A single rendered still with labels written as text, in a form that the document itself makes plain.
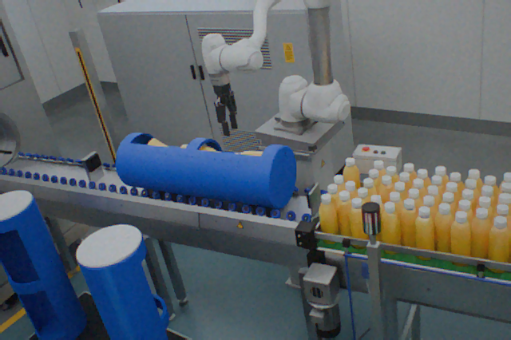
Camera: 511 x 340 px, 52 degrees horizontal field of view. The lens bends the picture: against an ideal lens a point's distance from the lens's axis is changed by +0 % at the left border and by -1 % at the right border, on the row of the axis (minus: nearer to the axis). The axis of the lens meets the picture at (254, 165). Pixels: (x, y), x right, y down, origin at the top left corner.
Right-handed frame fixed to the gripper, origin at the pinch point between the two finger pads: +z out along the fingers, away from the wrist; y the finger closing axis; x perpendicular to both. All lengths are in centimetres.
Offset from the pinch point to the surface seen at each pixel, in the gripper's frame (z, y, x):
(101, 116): 15, -30, -111
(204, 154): 11.6, 7.5, -12.0
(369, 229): 15, 39, 75
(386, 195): 28, -1, 69
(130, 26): -1, -167, -196
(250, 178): 17.8, 13.0, 14.1
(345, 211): 28, 13, 56
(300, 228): 33, 22, 40
